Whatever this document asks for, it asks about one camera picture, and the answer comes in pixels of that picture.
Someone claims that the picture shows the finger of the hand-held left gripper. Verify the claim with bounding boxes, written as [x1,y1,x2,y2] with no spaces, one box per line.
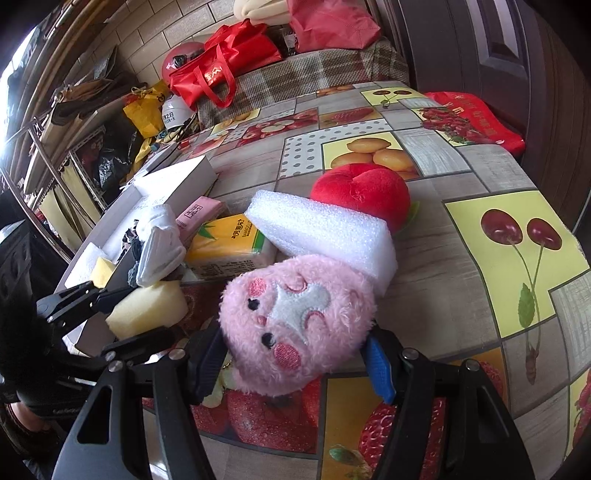
[99,327,185,370]
[36,281,139,326]

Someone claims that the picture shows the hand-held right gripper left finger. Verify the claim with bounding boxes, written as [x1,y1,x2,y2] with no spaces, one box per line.
[51,329,228,480]

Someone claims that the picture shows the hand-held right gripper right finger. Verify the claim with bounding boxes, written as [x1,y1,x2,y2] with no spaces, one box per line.
[365,329,536,480]

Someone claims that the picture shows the large yellow sponge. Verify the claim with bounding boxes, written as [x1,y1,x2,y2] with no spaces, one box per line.
[105,279,189,340]

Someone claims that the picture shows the pink plush toy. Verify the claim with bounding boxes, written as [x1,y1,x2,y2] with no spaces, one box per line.
[218,254,377,398]

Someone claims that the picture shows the pink tissue pack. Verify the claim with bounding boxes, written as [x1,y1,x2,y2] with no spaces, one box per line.
[174,196,227,243]

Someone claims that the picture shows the white cardboard box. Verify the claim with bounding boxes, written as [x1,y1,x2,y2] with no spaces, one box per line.
[62,154,219,356]

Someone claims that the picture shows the red plush toy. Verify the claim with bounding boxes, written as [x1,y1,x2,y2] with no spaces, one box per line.
[310,164,411,232]

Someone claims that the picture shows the person's left hand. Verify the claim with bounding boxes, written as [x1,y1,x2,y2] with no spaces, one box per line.
[0,401,56,462]

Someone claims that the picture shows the small yellow sponge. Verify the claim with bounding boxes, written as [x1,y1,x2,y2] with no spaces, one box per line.
[90,257,118,289]

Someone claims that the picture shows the white foam piece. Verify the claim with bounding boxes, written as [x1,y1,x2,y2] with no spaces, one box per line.
[65,242,109,289]

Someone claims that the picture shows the black white patterned sock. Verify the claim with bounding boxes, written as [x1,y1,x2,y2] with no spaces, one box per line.
[122,222,145,278]

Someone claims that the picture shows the white grey sock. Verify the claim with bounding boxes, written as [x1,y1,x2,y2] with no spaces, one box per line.
[136,231,186,287]

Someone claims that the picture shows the fruit print tablecloth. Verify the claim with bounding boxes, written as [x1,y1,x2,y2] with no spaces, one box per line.
[60,80,591,480]

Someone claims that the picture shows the yellow tissue pack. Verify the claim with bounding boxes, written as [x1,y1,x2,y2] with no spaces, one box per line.
[185,213,278,280]

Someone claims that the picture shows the black plastic bag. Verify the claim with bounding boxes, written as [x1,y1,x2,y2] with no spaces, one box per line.
[83,134,139,195]

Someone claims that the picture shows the white foam block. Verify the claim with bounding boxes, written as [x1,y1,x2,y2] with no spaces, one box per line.
[244,189,399,296]

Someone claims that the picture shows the metal shelf rack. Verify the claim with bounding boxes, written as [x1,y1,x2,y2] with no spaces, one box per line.
[0,69,153,259]

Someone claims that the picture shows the yellow plastic bag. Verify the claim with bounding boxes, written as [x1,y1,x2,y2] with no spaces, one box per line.
[122,80,171,139]

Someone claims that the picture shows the white helmet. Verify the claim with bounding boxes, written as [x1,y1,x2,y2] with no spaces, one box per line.
[161,95,199,130]

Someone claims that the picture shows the flat red printed bag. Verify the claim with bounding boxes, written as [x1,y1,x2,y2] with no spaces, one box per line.
[424,91,526,155]

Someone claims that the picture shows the red helmet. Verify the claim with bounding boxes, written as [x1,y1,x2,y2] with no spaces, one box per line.
[161,41,206,81]

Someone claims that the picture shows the plaid sofa cover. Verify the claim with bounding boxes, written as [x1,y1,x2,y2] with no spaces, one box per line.
[196,39,411,127]

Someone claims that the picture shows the dark brown panelled door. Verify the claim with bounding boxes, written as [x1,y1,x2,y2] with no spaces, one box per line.
[369,0,591,232]

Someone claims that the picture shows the cream ribbed cushion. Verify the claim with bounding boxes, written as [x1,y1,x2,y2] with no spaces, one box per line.
[232,0,296,26]

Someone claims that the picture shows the dull red cloth bag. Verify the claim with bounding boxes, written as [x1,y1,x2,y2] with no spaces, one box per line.
[286,0,382,52]

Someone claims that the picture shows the red tote bag with handles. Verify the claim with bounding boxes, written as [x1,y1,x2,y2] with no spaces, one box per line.
[168,21,283,109]

